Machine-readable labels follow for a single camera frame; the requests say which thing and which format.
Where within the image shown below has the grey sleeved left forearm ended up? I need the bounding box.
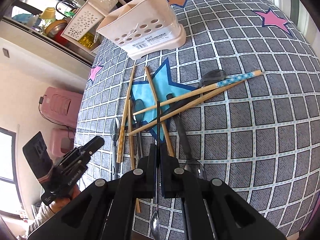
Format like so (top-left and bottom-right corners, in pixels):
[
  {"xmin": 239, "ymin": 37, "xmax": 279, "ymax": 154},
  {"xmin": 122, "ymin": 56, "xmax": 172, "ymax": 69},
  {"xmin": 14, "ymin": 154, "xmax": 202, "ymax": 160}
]
[{"xmin": 26, "ymin": 202, "xmax": 57, "ymax": 236}]

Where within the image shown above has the beige plastic utensil holder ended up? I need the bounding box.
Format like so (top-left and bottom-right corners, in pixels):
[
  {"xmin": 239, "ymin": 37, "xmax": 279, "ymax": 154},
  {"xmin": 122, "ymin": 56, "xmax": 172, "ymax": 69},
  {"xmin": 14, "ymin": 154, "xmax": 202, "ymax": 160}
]
[{"xmin": 97, "ymin": 0, "xmax": 186, "ymax": 60}]

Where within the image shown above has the yellow bowl on counter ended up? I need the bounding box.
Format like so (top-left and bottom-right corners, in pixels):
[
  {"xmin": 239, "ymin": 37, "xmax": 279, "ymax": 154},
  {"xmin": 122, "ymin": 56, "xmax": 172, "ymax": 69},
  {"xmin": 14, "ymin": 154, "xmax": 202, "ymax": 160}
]
[{"xmin": 39, "ymin": 7, "xmax": 56, "ymax": 20}]

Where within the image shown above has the grey checked star tablecloth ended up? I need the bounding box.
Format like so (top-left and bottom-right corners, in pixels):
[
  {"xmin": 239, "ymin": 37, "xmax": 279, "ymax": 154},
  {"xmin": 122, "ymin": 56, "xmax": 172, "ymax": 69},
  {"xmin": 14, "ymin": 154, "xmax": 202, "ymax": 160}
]
[{"xmin": 75, "ymin": 0, "xmax": 319, "ymax": 236}]

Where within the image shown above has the pink plastic stool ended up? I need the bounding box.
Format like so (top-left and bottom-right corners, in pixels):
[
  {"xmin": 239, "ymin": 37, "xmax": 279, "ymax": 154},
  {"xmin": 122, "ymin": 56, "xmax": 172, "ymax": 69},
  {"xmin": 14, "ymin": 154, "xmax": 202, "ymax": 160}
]
[{"xmin": 49, "ymin": 128, "xmax": 74, "ymax": 158}]

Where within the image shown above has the bamboo chopstick across star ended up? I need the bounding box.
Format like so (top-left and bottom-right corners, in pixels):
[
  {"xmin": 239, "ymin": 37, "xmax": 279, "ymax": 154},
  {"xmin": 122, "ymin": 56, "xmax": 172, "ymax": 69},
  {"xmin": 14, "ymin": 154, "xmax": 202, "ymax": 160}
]
[{"xmin": 144, "ymin": 65, "xmax": 175, "ymax": 158}]

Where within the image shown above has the bamboo chopstick left upright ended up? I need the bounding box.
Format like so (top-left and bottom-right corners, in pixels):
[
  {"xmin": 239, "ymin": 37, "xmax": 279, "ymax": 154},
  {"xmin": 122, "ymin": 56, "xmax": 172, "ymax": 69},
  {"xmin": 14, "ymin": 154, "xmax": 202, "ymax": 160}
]
[{"xmin": 117, "ymin": 65, "xmax": 136, "ymax": 163}]

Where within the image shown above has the silver steel spoon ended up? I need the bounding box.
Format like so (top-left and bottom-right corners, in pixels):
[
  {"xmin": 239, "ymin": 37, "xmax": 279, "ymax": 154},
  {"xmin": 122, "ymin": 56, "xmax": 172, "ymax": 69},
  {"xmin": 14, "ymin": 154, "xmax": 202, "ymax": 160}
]
[{"xmin": 110, "ymin": 117, "xmax": 120, "ymax": 180}]

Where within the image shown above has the beige perforated storage rack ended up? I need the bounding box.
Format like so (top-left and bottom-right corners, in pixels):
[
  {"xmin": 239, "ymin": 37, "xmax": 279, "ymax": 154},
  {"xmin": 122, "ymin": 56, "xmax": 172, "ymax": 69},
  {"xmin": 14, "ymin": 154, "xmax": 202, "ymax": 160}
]
[{"xmin": 61, "ymin": 0, "xmax": 118, "ymax": 55}]

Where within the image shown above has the dark translucent plastic spoon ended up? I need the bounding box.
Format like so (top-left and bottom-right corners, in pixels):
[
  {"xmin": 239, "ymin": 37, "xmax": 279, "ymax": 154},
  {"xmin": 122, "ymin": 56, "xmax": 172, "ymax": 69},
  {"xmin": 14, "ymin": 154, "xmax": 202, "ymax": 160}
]
[{"xmin": 159, "ymin": 69, "xmax": 227, "ymax": 120}]

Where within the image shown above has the dark spoon under chopsticks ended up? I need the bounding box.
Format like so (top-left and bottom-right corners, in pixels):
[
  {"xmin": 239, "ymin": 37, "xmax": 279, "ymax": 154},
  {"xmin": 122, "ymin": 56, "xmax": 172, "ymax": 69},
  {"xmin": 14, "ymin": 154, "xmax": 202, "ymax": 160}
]
[{"xmin": 133, "ymin": 99, "xmax": 144, "ymax": 159}]

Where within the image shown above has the steel bowl orange rim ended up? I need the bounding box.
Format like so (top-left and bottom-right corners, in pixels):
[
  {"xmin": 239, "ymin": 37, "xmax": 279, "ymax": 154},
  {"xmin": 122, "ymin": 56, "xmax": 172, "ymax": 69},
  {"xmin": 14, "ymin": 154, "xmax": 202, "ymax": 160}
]
[{"xmin": 44, "ymin": 20, "xmax": 68, "ymax": 38}]

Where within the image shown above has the person's left hand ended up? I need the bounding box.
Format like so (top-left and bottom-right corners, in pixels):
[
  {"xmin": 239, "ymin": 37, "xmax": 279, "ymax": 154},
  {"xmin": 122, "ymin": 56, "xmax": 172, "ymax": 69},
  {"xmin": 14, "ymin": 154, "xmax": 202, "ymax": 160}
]
[{"xmin": 49, "ymin": 185, "xmax": 81, "ymax": 213}]

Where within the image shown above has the blue-dotted bamboo chopstick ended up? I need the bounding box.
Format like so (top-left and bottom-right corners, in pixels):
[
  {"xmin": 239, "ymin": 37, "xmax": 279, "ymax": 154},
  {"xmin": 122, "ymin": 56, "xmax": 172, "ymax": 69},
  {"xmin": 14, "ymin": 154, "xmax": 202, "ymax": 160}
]
[{"xmin": 132, "ymin": 69, "xmax": 263, "ymax": 117}]

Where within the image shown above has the thin black-handled steel spoon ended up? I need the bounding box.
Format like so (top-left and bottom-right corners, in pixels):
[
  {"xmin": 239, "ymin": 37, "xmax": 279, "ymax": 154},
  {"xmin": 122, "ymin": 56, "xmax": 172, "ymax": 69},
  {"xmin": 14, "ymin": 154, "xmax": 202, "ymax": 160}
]
[{"xmin": 150, "ymin": 100, "xmax": 161, "ymax": 239}]

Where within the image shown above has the bamboo chopstick short left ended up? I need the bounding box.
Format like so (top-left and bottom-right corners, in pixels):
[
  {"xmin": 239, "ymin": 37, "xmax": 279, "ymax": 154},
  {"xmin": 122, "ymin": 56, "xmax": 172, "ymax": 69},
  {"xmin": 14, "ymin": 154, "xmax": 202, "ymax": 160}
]
[{"xmin": 127, "ymin": 99, "xmax": 140, "ymax": 213}]

